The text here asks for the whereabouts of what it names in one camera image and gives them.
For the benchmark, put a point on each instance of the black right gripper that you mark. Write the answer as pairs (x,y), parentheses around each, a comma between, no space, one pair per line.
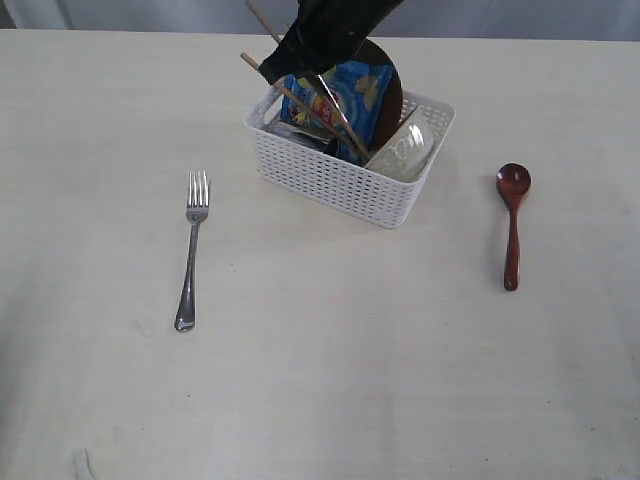
(324,34)

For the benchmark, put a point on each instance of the brown wooden chopstick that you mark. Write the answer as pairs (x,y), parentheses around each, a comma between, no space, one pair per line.
(351,139)
(263,21)

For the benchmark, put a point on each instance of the silver table knife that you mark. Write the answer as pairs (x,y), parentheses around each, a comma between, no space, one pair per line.
(322,88)

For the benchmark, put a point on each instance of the silver metal fork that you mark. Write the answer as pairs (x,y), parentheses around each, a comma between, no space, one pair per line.
(197,209)

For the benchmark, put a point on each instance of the dark red wooden spoon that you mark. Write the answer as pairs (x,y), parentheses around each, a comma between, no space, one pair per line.
(513,183)

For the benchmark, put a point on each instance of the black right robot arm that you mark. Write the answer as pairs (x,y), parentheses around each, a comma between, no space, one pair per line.
(324,33)

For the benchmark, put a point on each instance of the brown wooden plate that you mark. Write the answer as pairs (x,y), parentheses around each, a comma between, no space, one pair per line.
(389,116)

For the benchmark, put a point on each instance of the blue chips bag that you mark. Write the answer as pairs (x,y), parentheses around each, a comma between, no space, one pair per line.
(359,89)

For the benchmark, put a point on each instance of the stainless steel cup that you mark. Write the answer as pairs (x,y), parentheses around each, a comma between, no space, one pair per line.
(316,139)

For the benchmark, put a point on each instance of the white plastic woven basket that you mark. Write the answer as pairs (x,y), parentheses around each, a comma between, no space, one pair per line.
(348,188)

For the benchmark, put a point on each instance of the speckled white ceramic bowl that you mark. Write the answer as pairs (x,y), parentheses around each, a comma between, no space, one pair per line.
(405,154)

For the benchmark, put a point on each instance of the white backdrop curtain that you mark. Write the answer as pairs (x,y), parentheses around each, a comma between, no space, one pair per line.
(523,19)

